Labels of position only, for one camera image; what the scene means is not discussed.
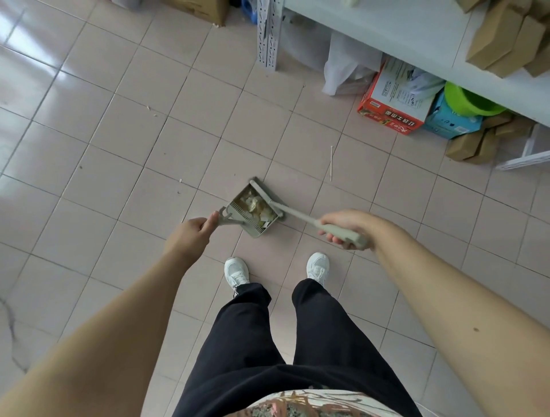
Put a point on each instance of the person's right hand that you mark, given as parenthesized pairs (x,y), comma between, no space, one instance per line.
(352,223)

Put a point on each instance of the person's left hand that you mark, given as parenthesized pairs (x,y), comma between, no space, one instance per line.
(187,238)

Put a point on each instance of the person's right fingers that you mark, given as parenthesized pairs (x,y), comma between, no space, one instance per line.
(337,240)

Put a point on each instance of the person's left thumb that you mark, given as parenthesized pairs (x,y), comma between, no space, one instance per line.
(210,222)

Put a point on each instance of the grey-green dustpan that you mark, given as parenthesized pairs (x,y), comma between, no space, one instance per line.
(256,232)

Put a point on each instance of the grey-green broom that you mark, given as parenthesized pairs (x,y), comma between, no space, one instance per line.
(296,215)

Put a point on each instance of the person's left forearm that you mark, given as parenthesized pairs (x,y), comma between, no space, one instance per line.
(103,343)

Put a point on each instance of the person's right forearm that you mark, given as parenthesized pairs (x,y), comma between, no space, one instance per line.
(464,326)

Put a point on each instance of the white right shoe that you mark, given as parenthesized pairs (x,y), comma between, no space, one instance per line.
(318,266)

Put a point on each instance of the white shoe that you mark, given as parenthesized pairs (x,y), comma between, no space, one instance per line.
(236,273)
(318,266)

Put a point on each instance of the crumpled paper trash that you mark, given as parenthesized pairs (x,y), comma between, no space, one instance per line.
(256,207)

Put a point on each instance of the white left shoe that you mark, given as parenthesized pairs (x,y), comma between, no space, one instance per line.
(236,273)

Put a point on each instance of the thin white stick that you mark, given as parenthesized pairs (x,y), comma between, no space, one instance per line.
(331,163)

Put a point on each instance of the black trousers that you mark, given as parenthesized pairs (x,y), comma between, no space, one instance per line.
(266,356)

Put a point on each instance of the red and white carton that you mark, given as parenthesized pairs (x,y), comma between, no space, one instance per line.
(393,101)

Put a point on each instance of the flat brown cardboard piece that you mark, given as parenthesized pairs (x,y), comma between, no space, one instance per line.
(511,124)
(470,145)

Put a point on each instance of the light blue box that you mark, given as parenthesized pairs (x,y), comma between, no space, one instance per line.
(449,120)

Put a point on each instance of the patterned shirt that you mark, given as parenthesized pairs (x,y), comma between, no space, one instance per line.
(309,404)

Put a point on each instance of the white plastic bag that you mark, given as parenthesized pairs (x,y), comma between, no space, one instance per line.
(348,64)

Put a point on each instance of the crumpled wrap in carton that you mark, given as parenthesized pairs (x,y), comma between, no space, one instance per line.
(423,84)

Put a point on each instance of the green plastic basin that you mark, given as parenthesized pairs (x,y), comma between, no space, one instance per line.
(466,101)

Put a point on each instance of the large brown carton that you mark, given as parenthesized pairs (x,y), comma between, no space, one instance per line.
(202,8)

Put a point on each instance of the blue plastic object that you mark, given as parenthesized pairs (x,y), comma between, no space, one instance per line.
(249,10)

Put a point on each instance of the white shelf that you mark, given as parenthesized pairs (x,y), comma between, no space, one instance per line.
(412,30)

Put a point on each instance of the brown cardboard box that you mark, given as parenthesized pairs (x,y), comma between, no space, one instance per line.
(496,36)
(540,62)
(518,49)

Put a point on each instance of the perforated metal shelf post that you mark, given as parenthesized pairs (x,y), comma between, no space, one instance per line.
(268,34)

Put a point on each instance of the white shelf frame bar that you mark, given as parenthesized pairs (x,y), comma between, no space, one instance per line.
(526,154)

